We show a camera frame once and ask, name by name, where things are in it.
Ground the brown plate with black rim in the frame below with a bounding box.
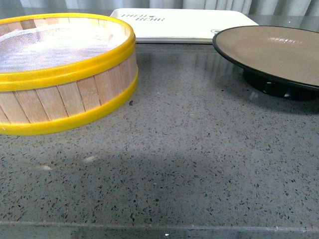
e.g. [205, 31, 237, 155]
[212, 25, 319, 101]

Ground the white bear print tray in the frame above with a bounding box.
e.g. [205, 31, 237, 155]
[111, 8, 257, 44]

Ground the yellow rimmed bamboo steamer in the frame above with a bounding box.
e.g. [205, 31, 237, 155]
[0, 13, 138, 135]

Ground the white mesh steamer liner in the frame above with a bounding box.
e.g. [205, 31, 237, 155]
[0, 23, 127, 73]

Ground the grey pleated curtain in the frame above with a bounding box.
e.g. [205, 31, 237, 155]
[0, 0, 319, 16]

